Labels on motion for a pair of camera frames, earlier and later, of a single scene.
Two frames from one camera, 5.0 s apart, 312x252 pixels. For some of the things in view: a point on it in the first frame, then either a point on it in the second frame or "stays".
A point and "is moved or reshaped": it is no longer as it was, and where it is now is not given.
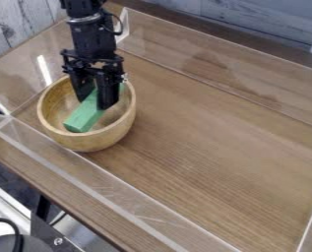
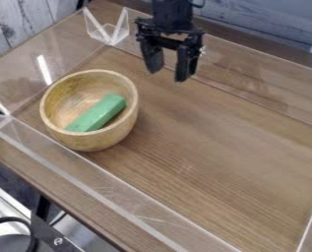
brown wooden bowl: (56, 102) stays
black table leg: (42, 208) stays
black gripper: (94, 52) -> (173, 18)
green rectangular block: (83, 117) is moved or reshaped
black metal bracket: (43, 232) stays
